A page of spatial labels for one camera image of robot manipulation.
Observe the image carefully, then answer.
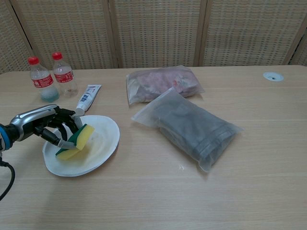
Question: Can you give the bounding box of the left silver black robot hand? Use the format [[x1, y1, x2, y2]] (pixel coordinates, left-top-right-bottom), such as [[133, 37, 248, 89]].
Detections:
[[9, 103, 83, 149]]

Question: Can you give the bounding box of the yellow green sponge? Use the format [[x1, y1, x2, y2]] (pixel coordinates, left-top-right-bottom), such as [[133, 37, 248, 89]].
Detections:
[[55, 124, 95, 161]]

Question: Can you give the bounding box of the white toothpaste tube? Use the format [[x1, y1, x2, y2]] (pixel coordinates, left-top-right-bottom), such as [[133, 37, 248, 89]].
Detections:
[[74, 84, 102, 115]]

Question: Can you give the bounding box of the white round plate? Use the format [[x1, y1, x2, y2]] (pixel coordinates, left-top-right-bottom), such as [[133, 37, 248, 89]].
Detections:
[[42, 115, 120, 177]]

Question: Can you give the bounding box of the red-cap bottle with blue liquid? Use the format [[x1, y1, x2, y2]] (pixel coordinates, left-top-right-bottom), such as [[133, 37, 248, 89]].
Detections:
[[28, 56, 60, 103]]

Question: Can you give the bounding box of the red-cap clear empty bottle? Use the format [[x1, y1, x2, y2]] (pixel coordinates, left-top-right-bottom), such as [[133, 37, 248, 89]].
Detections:
[[52, 52, 79, 98]]

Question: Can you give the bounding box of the woven bamboo screen panel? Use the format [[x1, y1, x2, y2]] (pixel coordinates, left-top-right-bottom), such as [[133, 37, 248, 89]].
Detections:
[[107, 0, 208, 69], [0, 0, 33, 75], [8, 0, 118, 71], [287, 31, 307, 66], [199, 0, 307, 67]]

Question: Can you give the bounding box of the pink cloth in plastic bag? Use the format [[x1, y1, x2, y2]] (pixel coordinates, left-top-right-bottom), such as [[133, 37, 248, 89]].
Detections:
[[126, 66, 205, 106]]

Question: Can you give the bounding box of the grey cloth in plastic bag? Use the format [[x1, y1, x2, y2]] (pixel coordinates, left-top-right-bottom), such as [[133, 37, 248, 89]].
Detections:
[[130, 87, 244, 173]]

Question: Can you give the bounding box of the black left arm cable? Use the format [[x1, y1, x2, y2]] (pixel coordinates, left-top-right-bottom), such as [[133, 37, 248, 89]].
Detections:
[[0, 153, 15, 202]]

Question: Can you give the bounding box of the white round cable grommet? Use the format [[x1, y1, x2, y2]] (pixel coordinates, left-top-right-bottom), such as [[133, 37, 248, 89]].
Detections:
[[262, 71, 284, 82]]

